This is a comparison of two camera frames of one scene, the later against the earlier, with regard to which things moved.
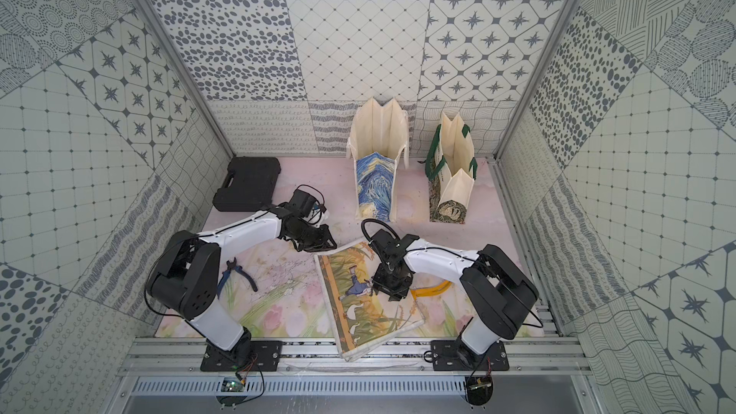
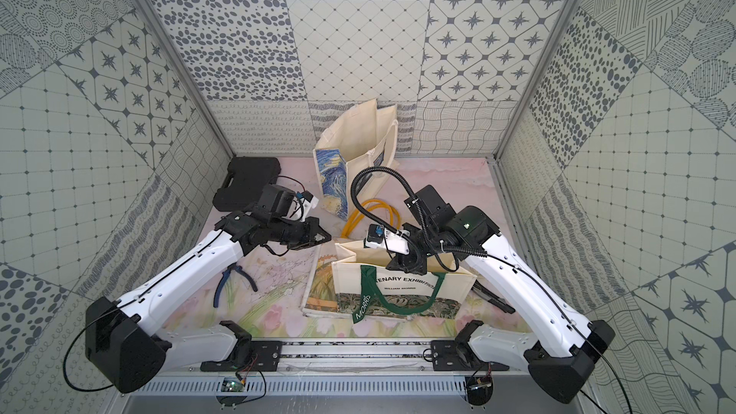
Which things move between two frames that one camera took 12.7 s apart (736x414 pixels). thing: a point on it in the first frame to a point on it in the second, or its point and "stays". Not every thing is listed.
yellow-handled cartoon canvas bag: [361, 322] to [318, 298]
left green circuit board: [235, 385] stays
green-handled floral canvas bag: [451, 170] to [366, 288]
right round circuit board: [479, 389] stays
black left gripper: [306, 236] stays
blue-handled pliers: [224, 276] stays
